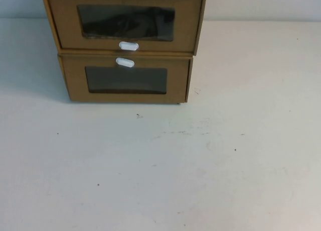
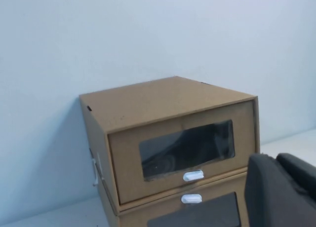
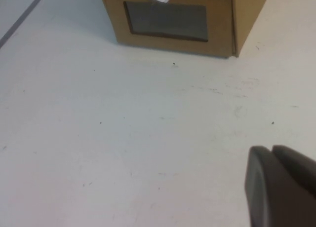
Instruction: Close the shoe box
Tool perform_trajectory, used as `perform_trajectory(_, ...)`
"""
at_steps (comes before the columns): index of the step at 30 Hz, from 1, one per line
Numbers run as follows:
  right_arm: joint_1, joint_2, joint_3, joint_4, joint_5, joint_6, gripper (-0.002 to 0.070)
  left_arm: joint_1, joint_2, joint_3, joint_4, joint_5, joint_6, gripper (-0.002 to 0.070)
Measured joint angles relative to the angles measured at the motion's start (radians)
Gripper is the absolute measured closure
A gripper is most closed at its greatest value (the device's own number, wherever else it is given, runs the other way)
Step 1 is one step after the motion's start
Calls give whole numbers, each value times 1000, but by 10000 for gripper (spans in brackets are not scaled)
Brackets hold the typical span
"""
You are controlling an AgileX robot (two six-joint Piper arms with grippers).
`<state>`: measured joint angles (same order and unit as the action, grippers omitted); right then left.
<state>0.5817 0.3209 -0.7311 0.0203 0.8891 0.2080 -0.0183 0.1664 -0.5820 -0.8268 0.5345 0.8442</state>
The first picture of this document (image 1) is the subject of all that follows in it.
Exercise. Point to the cardboard drawer with wavy window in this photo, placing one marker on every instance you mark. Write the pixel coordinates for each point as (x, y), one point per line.
(62, 22)

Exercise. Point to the cardboard drawer with rectangular window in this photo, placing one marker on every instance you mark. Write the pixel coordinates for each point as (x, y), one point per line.
(75, 80)

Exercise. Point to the cardboard shoe box shell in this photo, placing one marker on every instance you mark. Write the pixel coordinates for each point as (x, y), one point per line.
(75, 51)
(189, 72)

